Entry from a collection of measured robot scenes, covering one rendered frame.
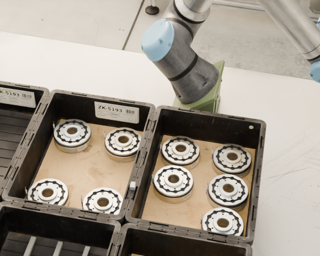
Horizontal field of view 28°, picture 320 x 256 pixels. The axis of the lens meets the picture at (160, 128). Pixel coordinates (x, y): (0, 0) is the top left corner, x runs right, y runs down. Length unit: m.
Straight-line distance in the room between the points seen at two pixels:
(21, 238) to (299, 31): 0.86
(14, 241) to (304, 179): 0.84
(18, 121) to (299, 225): 0.84
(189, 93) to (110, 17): 1.78
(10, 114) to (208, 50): 1.73
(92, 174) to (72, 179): 0.05
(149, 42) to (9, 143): 0.49
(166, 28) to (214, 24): 1.76
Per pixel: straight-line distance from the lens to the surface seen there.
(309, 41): 1.70
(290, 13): 1.66
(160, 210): 1.62
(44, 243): 1.59
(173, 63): 1.86
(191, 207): 1.63
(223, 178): 1.66
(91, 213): 1.50
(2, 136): 1.83
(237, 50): 3.44
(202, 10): 1.91
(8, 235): 1.61
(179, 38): 1.87
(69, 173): 1.71
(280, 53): 3.46
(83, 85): 2.15
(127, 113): 1.76
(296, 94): 2.17
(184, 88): 1.90
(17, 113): 1.89
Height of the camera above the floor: 2.13
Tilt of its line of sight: 46 degrees down
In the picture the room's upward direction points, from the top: 2 degrees clockwise
